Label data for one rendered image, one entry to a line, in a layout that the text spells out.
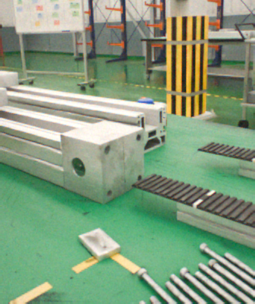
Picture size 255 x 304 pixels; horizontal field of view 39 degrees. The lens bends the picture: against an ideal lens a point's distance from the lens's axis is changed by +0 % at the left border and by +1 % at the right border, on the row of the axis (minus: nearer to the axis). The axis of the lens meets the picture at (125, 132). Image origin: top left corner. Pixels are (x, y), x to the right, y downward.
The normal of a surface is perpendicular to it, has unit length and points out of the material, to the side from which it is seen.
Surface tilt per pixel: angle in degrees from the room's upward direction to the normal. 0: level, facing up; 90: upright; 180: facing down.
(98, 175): 90
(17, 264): 0
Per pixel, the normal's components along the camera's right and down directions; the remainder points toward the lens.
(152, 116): -0.65, 0.24
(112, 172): 0.75, 0.16
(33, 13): -0.47, 0.26
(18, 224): -0.04, -0.96
